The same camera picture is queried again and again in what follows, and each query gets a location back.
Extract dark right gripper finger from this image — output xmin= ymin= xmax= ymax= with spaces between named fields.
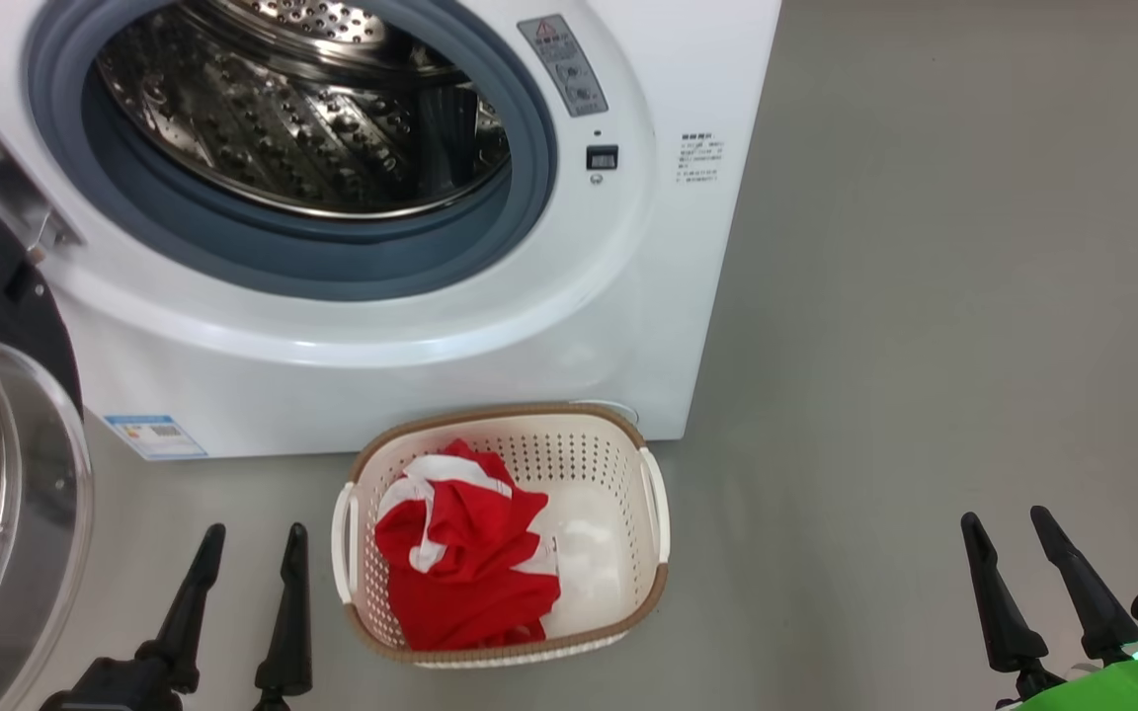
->
xmin=1030 ymin=506 xmax=1138 ymax=660
xmin=960 ymin=512 xmax=1050 ymax=675

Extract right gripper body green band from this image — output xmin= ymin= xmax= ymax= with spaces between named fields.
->
xmin=999 ymin=652 xmax=1138 ymax=711

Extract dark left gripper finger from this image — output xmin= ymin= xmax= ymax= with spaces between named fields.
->
xmin=253 ymin=523 xmax=314 ymax=698
xmin=134 ymin=523 xmax=227 ymax=694

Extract red and white garment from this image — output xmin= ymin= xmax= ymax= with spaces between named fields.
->
xmin=374 ymin=439 xmax=562 ymax=653

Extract cream basket with brown rim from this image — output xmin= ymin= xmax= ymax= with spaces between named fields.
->
xmin=330 ymin=403 xmax=671 ymax=670

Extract white front-load washing machine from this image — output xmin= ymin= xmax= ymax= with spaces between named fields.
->
xmin=0 ymin=0 xmax=782 ymax=461

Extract blue energy label sticker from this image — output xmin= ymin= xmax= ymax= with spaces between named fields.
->
xmin=105 ymin=415 xmax=207 ymax=461

